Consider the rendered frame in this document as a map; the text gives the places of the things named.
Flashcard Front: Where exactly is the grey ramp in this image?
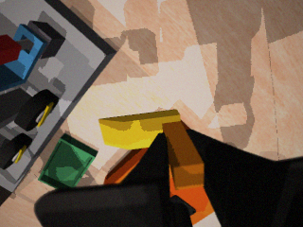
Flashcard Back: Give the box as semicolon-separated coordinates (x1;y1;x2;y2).
0;0;117;207

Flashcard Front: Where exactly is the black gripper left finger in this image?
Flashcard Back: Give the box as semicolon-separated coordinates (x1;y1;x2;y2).
33;132;171;227

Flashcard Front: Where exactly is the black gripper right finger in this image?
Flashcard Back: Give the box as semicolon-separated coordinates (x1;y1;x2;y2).
186;129;303;227

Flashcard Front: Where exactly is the green tray rim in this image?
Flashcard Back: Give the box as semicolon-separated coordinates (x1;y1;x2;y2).
38;133;98;189

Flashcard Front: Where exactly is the red-headed pin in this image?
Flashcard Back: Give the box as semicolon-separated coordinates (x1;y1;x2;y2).
0;34;34;65

